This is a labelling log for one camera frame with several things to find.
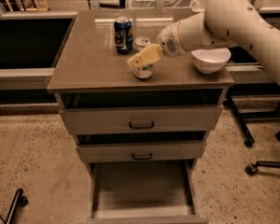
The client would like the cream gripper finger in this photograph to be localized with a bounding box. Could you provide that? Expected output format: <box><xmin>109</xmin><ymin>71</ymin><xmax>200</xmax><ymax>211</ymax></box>
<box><xmin>127</xmin><ymin>44</ymin><xmax>163</xmax><ymax>68</ymax></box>

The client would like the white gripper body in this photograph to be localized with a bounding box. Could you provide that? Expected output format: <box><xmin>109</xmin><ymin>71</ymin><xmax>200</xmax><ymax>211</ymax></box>
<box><xmin>157</xmin><ymin>21</ymin><xmax>186</xmax><ymax>58</ymax></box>

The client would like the silver 7up can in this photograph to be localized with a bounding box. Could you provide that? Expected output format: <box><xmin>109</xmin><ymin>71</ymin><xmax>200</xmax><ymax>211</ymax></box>
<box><xmin>133</xmin><ymin>36</ymin><xmax>153</xmax><ymax>79</ymax></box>

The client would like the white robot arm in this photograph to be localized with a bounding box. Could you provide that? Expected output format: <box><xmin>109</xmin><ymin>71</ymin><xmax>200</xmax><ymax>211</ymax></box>
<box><xmin>127</xmin><ymin>0</ymin><xmax>280</xmax><ymax>86</ymax></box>

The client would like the blue pepsi can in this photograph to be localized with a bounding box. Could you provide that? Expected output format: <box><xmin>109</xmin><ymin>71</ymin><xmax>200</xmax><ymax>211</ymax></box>
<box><xmin>114</xmin><ymin>17</ymin><xmax>133</xmax><ymax>54</ymax></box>

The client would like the grey drawer cabinet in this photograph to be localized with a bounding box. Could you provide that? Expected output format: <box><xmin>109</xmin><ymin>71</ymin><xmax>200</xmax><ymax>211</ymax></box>
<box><xmin>47</xmin><ymin>7</ymin><xmax>235</xmax><ymax>224</ymax></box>

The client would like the top grey drawer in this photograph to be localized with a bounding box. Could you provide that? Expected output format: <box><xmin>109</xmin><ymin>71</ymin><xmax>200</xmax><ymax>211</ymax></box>
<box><xmin>61</xmin><ymin>105</ymin><xmax>222</xmax><ymax>135</ymax></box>

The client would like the grey drawer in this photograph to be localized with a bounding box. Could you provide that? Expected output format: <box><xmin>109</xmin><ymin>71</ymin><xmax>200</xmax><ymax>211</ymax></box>
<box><xmin>85</xmin><ymin>160</ymin><xmax>208</xmax><ymax>224</ymax></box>
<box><xmin>61</xmin><ymin>105</ymin><xmax>222</xmax><ymax>135</ymax></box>
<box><xmin>77</xmin><ymin>141</ymin><xmax>206</xmax><ymax>163</ymax></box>

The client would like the middle grey drawer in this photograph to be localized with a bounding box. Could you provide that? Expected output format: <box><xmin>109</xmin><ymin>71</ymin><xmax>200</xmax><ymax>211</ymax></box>
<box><xmin>77</xmin><ymin>141</ymin><xmax>206</xmax><ymax>163</ymax></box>

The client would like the bottom grey drawer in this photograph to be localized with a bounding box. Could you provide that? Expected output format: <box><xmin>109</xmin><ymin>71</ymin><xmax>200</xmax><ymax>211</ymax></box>
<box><xmin>85</xmin><ymin>160</ymin><xmax>208</xmax><ymax>224</ymax></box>

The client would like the white ceramic bowl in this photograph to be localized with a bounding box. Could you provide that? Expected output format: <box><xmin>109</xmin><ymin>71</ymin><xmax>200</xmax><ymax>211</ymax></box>
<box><xmin>191</xmin><ymin>48</ymin><xmax>231</xmax><ymax>74</ymax></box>

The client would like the black caster leg right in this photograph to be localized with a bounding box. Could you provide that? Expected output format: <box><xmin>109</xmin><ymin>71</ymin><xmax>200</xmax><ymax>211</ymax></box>
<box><xmin>245</xmin><ymin>161</ymin><xmax>280</xmax><ymax>175</ymax></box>

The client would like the black chair leg left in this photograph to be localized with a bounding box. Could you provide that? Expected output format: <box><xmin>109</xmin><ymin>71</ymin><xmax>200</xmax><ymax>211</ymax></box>
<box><xmin>5</xmin><ymin>189</ymin><xmax>29</xmax><ymax>224</ymax></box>

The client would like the white wire basket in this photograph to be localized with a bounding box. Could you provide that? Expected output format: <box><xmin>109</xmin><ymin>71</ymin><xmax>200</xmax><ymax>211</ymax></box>
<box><xmin>127</xmin><ymin>0</ymin><xmax>200</xmax><ymax>9</ymax></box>

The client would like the black table frame leg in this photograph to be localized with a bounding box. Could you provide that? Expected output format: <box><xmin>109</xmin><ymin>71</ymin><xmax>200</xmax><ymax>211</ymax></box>
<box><xmin>226</xmin><ymin>93</ymin><xmax>255</xmax><ymax>147</ymax></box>

